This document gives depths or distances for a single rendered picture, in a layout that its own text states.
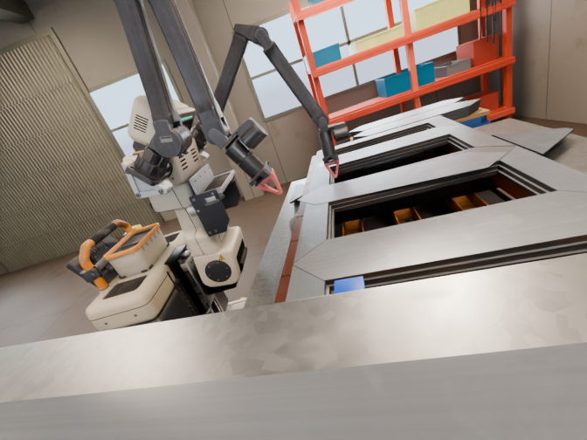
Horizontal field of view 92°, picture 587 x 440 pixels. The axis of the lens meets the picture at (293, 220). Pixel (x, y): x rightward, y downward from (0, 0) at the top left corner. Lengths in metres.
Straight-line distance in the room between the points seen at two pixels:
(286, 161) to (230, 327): 4.14
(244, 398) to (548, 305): 0.24
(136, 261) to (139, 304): 0.19
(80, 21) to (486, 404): 5.10
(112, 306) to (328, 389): 1.05
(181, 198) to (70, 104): 4.22
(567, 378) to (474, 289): 0.10
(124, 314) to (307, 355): 0.99
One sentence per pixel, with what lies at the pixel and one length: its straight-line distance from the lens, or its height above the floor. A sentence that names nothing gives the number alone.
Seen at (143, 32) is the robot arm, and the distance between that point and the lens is 0.88.
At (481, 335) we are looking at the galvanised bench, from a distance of 0.27.
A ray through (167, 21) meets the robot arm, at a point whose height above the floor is 1.49.
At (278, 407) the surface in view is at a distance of 0.23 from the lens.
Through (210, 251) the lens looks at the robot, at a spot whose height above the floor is 0.82.
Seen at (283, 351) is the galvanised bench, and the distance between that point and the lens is 0.29.
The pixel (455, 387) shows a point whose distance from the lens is 0.22.
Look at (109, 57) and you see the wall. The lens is 4.92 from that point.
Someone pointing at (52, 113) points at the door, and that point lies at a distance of 5.40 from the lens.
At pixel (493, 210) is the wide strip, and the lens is 0.83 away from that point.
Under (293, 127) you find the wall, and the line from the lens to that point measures 4.33.
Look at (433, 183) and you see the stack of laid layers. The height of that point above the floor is 0.83.
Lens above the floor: 1.26
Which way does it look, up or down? 24 degrees down
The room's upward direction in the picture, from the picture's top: 20 degrees counter-clockwise
